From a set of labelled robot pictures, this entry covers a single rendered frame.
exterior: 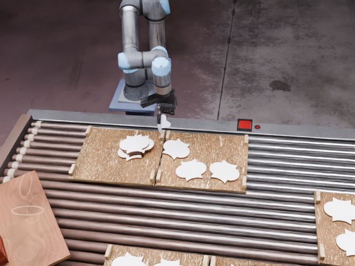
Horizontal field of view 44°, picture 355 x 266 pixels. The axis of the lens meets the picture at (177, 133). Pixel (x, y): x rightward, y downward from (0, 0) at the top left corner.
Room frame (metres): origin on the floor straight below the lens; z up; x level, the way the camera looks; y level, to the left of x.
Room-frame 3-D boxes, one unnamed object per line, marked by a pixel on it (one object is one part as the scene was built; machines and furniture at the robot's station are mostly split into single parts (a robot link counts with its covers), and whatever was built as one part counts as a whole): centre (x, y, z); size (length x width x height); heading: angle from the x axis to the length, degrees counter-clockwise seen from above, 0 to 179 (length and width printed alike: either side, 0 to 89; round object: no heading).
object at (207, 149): (1.43, -0.12, 0.93); 0.41 x 0.35 x 0.02; 78
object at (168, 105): (1.55, 0.04, 1.23); 0.09 x 0.08 x 0.12; 78
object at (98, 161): (1.52, 0.29, 0.93); 0.41 x 0.35 x 0.02; 78
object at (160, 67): (1.55, 0.04, 1.39); 0.09 x 0.08 x 0.11; 2
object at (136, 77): (2.06, 0.20, 1.05); 0.13 x 0.12 x 0.14; 92
